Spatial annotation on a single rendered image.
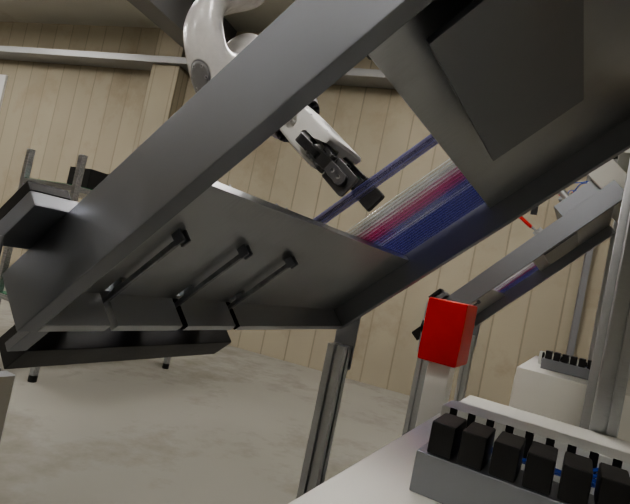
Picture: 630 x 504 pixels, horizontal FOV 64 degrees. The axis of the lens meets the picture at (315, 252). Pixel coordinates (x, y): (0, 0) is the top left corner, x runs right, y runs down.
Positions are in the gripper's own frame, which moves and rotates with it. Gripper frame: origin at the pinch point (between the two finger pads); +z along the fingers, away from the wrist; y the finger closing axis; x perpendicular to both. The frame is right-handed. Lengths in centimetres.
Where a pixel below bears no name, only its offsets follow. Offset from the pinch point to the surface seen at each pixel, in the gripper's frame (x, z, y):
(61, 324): 25.9, 1.4, -28.3
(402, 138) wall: -9, -163, 319
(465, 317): 10, 11, 68
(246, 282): 20.1, -1.5, -1.9
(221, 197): 7.4, 0.6, -22.0
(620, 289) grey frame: -17, 28, 38
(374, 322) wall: 104, -66, 320
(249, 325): 25.9, 1.4, 2.9
